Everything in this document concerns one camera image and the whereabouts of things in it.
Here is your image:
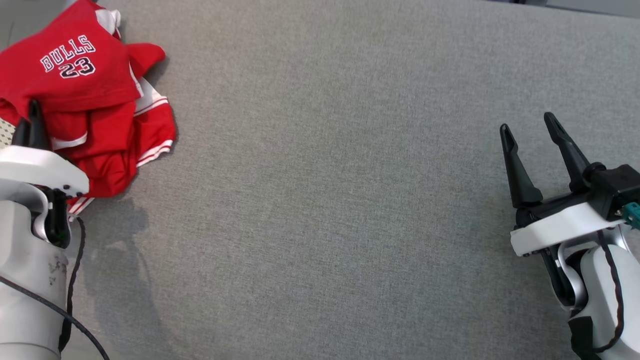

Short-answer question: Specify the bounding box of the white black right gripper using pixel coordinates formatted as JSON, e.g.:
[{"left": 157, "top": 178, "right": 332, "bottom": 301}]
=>
[{"left": 500, "top": 112, "right": 626, "bottom": 308}]

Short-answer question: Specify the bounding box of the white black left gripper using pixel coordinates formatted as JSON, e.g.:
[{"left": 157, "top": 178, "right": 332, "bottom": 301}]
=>
[{"left": 0, "top": 99, "right": 90, "bottom": 249}]

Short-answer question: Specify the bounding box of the red Bulls basketball jersey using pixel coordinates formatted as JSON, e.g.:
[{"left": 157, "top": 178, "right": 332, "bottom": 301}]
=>
[{"left": 0, "top": 0, "right": 177, "bottom": 217}]

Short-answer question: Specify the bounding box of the teal right camera connector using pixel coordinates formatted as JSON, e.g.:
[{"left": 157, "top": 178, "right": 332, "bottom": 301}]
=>
[{"left": 621, "top": 202, "right": 640, "bottom": 232}]

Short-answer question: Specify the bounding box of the braided black right arm cable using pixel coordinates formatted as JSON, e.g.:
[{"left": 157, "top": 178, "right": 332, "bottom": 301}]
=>
[{"left": 596, "top": 229, "right": 627, "bottom": 354}]

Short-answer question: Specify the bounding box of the braided black arm cable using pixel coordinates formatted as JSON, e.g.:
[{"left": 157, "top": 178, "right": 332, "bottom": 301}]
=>
[
  {"left": 596, "top": 229, "right": 627, "bottom": 354},
  {"left": 58, "top": 216, "right": 87, "bottom": 353}
]

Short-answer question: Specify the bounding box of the braided black left arm cable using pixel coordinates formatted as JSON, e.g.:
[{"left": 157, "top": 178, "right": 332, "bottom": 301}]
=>
[{"left": 58, "top": 216, "right": 87, "bottom": 353}]

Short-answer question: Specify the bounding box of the smooth black left arm cable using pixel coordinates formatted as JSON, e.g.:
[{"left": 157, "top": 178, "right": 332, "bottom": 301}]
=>
[{"left": 0, "top": 276, "right": 110, "bottom": 360}]

